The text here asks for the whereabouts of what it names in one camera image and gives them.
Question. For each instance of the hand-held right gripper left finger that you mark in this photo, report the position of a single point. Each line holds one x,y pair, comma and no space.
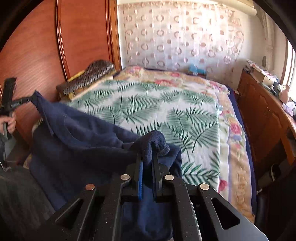
140,180

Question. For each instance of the tied pale window curtain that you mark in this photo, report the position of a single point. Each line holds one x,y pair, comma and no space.
268,34

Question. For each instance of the palm-leaf print blanket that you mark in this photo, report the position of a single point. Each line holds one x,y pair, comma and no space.
161,111

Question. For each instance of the folded patterned cloth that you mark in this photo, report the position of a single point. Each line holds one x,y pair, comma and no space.
253,64

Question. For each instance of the small grey round fan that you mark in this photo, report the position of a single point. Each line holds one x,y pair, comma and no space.
264,61

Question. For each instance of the white plastic bag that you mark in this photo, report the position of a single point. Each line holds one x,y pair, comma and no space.
288,107

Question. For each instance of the white air conditioner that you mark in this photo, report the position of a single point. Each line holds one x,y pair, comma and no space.
242,8

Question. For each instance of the navy printed t-shirt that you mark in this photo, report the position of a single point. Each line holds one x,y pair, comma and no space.
81,143

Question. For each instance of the blue tissue pack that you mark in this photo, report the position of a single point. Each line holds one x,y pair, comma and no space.
194,69

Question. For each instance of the floral blanket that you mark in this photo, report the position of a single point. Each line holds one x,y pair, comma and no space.
235,162

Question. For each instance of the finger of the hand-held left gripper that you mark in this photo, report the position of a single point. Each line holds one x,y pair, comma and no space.
22,100

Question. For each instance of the dark dotted pillow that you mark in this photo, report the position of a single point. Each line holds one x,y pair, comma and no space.
92,74

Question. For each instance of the circle-print sheer curtain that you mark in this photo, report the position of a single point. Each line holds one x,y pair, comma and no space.
173,34

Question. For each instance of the pale pink bottle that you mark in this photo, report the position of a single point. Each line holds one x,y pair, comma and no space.
284,93

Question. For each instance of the person's left hand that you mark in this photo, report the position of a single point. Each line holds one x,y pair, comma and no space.
11,125

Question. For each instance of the navy bed sheet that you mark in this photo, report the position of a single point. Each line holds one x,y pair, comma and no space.
248,162

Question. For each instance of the long wooden cabinet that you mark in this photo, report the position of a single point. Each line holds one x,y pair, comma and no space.
261,111

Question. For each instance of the cardboard box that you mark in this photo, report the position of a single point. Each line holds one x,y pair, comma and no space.
261,74

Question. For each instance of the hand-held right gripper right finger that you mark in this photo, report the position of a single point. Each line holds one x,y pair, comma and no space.
157,178

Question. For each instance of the person's grey trousers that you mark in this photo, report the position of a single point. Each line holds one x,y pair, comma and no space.
20,204

